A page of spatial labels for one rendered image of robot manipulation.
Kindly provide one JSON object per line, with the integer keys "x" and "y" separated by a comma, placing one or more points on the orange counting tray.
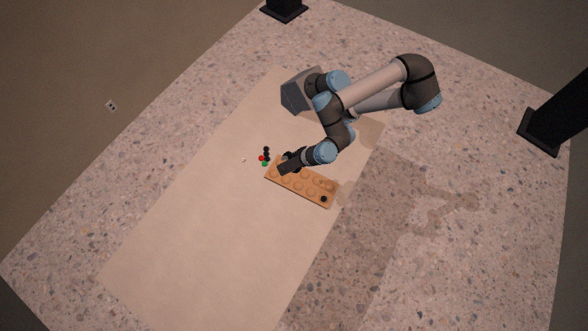
{"x": 306, "y": 183}

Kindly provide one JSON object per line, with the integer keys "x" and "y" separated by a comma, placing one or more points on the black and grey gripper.
{"x": 289, "y": 155}

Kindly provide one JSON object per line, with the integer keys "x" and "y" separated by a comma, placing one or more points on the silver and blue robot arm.
{"x": 332, "y": 93}

